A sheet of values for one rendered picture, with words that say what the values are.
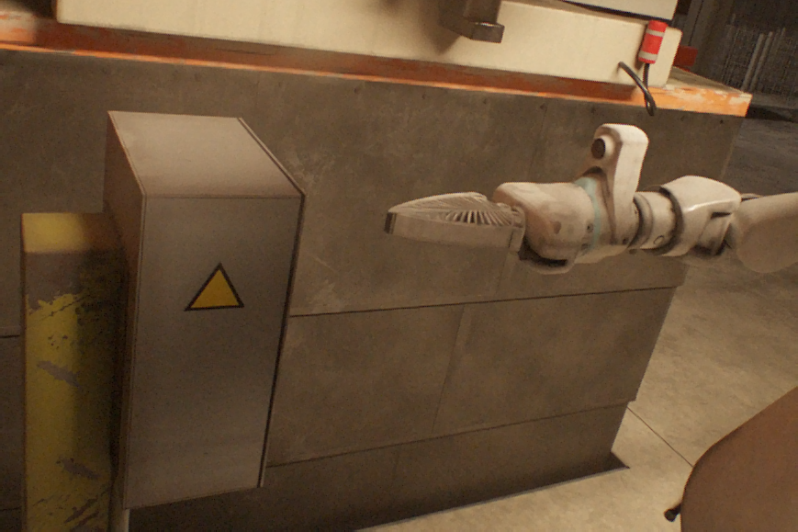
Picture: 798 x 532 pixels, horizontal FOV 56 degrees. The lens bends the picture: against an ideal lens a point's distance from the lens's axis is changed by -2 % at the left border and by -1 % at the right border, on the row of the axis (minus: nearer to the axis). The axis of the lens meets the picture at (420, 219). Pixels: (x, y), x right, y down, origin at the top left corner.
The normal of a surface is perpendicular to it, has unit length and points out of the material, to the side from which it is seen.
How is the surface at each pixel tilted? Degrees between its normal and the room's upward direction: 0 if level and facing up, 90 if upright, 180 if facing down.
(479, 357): 90
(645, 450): 0
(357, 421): 90
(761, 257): 90
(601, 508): 0
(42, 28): 90
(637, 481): 0
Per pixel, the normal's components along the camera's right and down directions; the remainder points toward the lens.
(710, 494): -0.94, -0.11
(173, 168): 0.20, -0.91
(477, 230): 0.21, 0.40
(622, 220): 0.50, -0.11
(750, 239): -0.08, 0.36
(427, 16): 0.46, 0.42
